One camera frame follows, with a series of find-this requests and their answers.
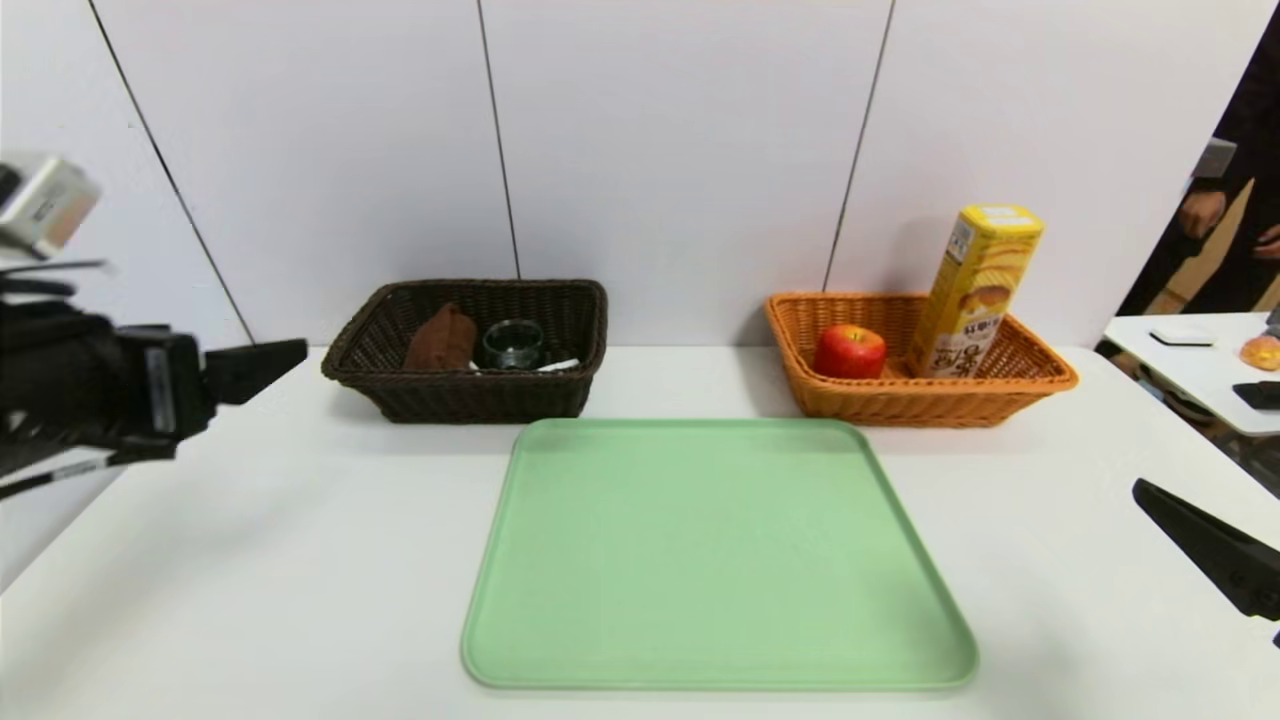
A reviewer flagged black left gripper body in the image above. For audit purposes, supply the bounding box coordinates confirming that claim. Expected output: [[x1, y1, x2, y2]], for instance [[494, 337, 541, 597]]
[[0, 302, 217, 464]]

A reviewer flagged brown towel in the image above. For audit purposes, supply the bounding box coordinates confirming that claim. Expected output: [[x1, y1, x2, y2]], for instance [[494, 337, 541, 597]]
[[404, 303, 479, 372]]

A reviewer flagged clear glass cup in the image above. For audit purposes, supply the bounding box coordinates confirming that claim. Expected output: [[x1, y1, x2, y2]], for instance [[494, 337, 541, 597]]
[[481, 319, 547, 371]]

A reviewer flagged red apple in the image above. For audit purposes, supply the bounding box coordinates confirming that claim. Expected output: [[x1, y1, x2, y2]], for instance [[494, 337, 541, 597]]
[[813, 323, 889, 380]]

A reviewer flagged yellow snack box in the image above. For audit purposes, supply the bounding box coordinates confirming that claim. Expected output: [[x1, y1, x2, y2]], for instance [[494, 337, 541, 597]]
[[908, 204, 1046, 379]]

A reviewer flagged dark brown wicker basket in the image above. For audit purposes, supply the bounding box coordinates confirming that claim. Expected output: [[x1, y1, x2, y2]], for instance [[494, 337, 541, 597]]
[[321, 278, 609, 424]]

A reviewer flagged orange wicker basket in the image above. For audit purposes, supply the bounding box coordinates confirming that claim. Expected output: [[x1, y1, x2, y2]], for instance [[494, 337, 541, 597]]
[[766, 291, 1081, 428]]

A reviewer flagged light green plastic tray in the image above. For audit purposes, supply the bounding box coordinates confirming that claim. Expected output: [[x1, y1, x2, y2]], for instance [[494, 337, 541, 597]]
[[460, 418, 980, 693]]

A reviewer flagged white background table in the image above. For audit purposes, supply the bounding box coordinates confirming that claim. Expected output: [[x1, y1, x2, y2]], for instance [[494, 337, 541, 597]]
[[1105, 310, 1280, 436]]

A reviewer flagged person in dark clothes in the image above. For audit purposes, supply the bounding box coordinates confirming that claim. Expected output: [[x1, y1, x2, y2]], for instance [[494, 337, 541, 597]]
[[1115, 8, 1280, 317]]

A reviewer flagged thin black labelled cable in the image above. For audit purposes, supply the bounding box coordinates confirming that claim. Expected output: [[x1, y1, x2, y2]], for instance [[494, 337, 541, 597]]
[[0, 445, 176, 501]]

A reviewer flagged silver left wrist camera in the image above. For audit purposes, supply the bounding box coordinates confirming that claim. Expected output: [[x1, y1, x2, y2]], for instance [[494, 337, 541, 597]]
[[0, 153, 103, 261]]

